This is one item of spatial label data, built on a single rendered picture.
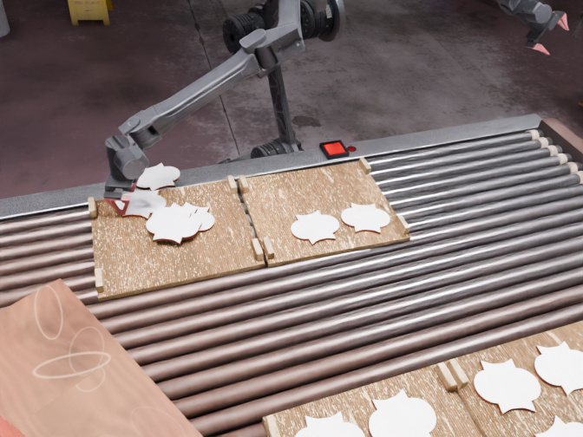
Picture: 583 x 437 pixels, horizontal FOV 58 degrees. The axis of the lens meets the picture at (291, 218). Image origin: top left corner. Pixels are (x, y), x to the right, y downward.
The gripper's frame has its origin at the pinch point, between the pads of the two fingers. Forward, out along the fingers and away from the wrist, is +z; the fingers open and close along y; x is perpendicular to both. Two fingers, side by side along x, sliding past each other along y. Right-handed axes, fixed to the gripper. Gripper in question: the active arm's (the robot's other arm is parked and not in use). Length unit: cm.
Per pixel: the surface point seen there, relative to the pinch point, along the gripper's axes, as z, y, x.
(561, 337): 1, -34, -111
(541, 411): 1, -53, -100
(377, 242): 1, -7, -70
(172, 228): -1.0, -10.4, -14.7
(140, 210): 1.0, -2.3, -4.4
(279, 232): 1.3, -6.2, -42.9
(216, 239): 1.7, -10.5, -26.3
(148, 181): 2.7, 12.4, -2.9
